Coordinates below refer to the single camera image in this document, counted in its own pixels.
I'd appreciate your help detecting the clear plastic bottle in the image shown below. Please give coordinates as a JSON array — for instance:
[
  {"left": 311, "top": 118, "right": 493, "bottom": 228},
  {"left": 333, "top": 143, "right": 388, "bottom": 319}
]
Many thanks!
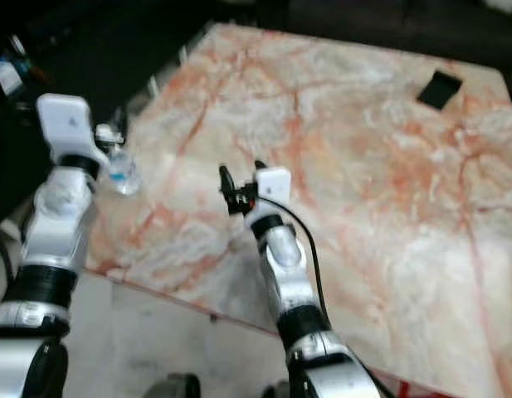
[{"left": 96, "top": 124, "right": 143, "bottom": 198}]

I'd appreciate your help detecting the black low cabinet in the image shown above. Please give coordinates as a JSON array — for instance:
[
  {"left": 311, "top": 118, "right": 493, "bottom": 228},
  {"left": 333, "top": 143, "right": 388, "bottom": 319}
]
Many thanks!
[{"left": 0, "top": 0, "right": 215, "bottom": 225}]

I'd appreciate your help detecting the white box with blue item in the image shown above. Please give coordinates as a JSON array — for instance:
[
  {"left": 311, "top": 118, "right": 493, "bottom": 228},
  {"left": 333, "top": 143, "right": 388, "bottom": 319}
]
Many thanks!
[{"left": 0, "top": 51, "right": 41, "bottom": 99}]

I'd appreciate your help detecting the dark sofa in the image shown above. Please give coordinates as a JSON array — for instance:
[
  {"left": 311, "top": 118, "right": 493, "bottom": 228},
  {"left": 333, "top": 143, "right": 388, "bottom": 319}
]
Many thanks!
[{"left": 206, "top": 0, "right": 512, "bottom": 44}]

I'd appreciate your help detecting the flat black square object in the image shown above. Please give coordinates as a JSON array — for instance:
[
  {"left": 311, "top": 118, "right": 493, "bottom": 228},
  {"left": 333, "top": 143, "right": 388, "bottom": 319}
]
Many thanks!
[{"left": 416, "top": 70, "right": 465, "bottom": 112}]

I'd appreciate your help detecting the grey left robot foot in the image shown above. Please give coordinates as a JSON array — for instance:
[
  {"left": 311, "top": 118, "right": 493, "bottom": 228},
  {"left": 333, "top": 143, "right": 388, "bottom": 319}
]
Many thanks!
[{"left": 151, "top": 372, "right": 200, "bottom": 398}]

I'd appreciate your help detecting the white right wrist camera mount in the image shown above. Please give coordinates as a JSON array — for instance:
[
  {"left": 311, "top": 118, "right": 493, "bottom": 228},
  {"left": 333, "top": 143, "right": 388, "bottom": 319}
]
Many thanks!
[{"left": 243, "top": 167, "right": 293, "bottom": 231}]

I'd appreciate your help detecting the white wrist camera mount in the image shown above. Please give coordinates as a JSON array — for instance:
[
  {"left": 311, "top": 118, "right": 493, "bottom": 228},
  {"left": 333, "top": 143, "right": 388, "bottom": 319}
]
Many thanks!
[
  {"left": 36, "top": 93, "right": 112, "bottom": 172},
  {"left": 243, "top": 167, "right": 293, "bottom": 231}
]

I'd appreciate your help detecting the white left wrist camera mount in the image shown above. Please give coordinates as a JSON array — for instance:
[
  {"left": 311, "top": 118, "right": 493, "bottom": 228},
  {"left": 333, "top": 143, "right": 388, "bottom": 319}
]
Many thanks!
[{"left": 36, "top": 93, "right": 112, "bottom": 172}]

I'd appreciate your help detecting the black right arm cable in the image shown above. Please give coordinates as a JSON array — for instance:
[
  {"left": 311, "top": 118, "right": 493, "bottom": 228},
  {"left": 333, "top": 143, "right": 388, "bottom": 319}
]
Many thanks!
[{"left": 257, "top": 196, "right": 329, "bottom": 320}]

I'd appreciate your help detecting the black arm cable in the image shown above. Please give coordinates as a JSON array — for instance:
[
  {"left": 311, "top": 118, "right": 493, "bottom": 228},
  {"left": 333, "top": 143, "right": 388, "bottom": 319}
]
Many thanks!
[
  {"left": 257, "top": 196, "right": 329, "bottom": 320},
  {"left": 0, "top": 228, "right": 17, "bottom": 283}
]

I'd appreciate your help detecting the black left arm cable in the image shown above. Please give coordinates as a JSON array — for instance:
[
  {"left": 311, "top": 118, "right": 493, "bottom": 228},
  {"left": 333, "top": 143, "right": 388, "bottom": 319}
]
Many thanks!
[{"left": 0, "top": 228, "right": 17, "bottom": 283}]

